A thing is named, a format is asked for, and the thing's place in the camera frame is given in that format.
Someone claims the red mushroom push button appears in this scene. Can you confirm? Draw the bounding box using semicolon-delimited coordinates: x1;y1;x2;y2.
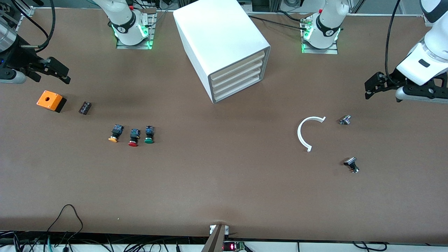
128;128;141;147

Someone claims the white plastic drawer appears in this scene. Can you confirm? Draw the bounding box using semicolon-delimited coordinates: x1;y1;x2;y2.
211;51;265;83
212;58;265;90
214;71;263;103
213;64;264;97

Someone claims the black cable on table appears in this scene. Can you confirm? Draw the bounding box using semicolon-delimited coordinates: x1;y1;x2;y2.
248;15;308;31

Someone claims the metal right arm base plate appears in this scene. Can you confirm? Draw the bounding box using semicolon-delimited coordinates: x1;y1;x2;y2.
116;9;156;50

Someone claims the thin black looped cable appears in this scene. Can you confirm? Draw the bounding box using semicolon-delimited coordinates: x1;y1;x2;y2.
47;204;84;242

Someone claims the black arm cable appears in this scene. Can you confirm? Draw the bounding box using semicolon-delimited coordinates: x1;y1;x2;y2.
10;0;56;53
384;0;401;86

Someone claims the grey metal bracket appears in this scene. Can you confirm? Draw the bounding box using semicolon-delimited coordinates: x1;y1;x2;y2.
201;224;230;252

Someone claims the small device with red light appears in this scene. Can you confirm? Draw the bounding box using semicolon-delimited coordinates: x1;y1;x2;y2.
223;241;245;252

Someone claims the yellow mushroom push button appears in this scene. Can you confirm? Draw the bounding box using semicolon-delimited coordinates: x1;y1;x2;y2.
108;124;124;143

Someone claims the orange button enclosure box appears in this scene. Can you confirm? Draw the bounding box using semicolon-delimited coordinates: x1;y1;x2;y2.
36;90;67;113

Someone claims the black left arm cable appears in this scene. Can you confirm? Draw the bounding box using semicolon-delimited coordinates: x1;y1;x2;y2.
384;0;401;86

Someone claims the white curved plastic arc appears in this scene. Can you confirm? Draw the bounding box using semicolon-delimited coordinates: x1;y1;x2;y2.
297;116;327;153

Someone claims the white drawer cabinet housing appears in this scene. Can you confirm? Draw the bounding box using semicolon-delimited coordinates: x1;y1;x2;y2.
173;0;272;104

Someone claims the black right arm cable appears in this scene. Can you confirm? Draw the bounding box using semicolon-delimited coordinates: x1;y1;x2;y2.
10;0;56;53

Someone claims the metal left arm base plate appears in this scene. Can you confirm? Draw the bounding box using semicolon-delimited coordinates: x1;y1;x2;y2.
301;16;338;55

